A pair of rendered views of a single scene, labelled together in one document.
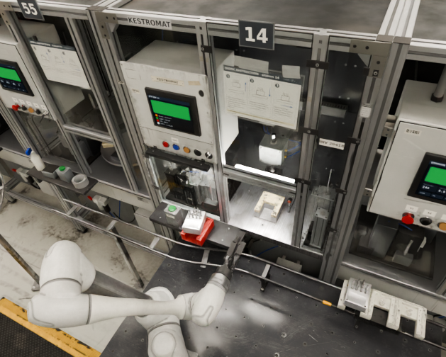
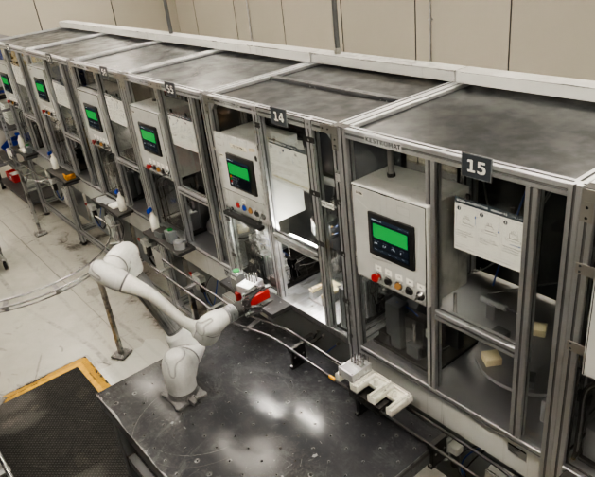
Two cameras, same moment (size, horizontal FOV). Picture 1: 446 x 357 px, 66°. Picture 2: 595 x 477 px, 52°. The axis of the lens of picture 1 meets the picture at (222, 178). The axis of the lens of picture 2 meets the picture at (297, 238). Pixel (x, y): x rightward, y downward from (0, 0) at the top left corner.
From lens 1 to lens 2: 2.01 m
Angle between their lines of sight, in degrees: 26
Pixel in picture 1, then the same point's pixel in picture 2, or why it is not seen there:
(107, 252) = not seen: hidden behind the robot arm
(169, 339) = (180, 352)
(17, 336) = (81, 389)
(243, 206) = (306, 290)
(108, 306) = (137, 283)
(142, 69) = (225, 138)
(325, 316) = (334, 400)
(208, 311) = (207, 321)
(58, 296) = (110, 263)
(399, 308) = (387, 389)
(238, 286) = (272, 361)
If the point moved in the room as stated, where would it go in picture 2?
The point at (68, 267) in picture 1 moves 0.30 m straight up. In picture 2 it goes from (124, 253) to (109, 197)
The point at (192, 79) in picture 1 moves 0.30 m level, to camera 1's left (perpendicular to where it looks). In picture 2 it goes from (251, 147) to (199, 146)
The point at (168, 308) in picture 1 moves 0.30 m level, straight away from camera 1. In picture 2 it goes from (184, 320) to (190, 289)
